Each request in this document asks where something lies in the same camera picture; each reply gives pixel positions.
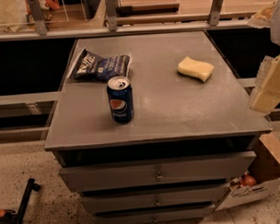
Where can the red onion in box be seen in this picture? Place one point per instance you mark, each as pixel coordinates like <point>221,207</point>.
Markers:
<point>249,180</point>

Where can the grey drawer cabinet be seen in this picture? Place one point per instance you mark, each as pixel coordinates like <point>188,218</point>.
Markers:
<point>175,116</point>

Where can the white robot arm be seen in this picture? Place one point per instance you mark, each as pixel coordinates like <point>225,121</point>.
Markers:
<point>269,18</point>

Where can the middle grey drawer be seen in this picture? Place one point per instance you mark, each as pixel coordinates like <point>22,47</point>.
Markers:
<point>153,198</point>

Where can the blue pepsi can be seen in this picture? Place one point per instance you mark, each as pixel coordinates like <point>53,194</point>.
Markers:
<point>121,100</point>

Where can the blue chip bag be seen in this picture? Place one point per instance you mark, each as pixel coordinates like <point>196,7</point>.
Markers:
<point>90,66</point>

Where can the bottom grey drawer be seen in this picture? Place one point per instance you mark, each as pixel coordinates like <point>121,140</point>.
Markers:
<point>157,215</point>

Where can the grey drawer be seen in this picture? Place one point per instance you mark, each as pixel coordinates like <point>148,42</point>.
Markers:
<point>157,215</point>
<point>153,198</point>
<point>156,171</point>

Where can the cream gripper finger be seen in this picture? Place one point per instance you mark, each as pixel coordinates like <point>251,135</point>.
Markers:
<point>265,101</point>
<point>265,74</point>

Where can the yellow sponge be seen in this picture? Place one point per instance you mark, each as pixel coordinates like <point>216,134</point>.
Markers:
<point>194,68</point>

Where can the cardboard box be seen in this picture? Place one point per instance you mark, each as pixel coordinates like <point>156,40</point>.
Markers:
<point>265,168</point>

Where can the black stand leg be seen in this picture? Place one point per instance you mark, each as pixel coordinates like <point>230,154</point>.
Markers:
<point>32,186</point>

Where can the metal shelf rail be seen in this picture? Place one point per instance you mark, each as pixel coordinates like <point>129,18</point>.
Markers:
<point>55,19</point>

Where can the top grey drawer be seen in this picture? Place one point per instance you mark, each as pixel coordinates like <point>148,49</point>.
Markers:
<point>156,171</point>

